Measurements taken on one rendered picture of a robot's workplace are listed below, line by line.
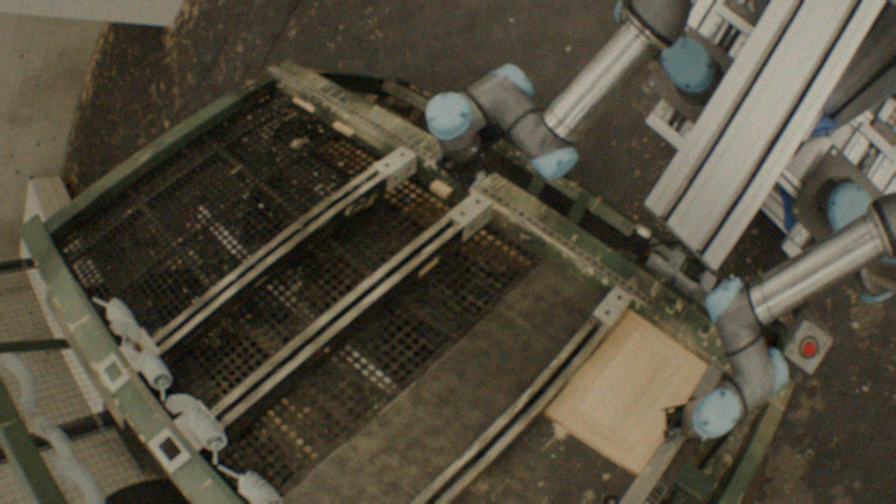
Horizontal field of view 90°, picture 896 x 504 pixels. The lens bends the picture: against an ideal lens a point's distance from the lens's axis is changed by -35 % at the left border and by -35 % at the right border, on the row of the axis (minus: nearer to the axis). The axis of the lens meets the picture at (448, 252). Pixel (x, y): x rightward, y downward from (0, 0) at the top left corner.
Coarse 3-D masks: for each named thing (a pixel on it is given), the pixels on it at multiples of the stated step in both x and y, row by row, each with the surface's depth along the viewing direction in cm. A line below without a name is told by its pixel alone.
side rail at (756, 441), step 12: (768, 408) 144; (756, 420) 148; (768, 420) 141; (756, 432) 139; (768, 432) 138; (744, 444) 143; (756, 444) 136; (768, 444) 136; (744, 456) 134; (756, 456) 134; (732, 468) 137; (744, 468) 132; (756, 468) 131; (732, 480) 129; (744, 480) 129; (720, 492) 131; (732, 492) 127; (744, 492) 127
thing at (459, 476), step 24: (600, 312) 160; (624, 312) 167; (576, 336) 155; (600, 336) 155; (576, 360) 150; (552, 384) 146; (528, 408) 145; (504, 432) 140; (480, 456) 135; (456, 480) 131
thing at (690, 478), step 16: (224, 128) 215; (240, 160) 204; (256, 160) 204; (192, 176) 203; (128, 224) 186; (352, 240) 184; (368, 240) 185; (112, 256) 172; (336, 256) 188; (112, 272) 168; (128, 272) 169; (416, 288) 175; (432, 288) 175; (144, 304) 162; (464, 320) 169; (192, 384) 147; (208, 384) 148; (240, 448) 138; (256, 448) 138; (256, 464) 136; (272, 464) 136; (688, 464) 142; (272, 480) 133; (688, 480) 139; (704, 480) 138; (672, 496) 139; (688, 496) 138; (704, 496) 135
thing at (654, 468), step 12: (708, 372) 153; (720, 372) 153; (708, 384) 150; (660, 444) 140; (672, 444) 138; (660, 456) 136; (672, 456) 136; (648, 468) 134; (660, 468) 134; (636, 480) 132; (648, 480) 131; (636, 492) 129; (648, 492) 129
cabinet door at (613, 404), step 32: (640, 320) 166; (608, 352) 159; (640, 352) 159; (672, 352) 159; (576, 384) 152; (608, 384) 152; (640, 384) 153; (672, 384) 153; (576, 416) 146; (608, 416) 146; (640, 416) 146; (608, 448) 140; (640, 448) 140
